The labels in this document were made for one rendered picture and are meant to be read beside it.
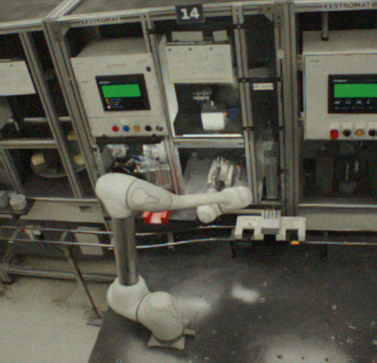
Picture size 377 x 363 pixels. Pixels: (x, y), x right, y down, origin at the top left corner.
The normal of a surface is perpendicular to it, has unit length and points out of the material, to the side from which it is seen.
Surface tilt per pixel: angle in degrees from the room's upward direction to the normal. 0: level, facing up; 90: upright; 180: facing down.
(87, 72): 90
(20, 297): 0
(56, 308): 0
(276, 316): 0
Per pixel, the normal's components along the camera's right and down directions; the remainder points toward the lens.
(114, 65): -0.19, 0.62
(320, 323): -0.14, -0.79
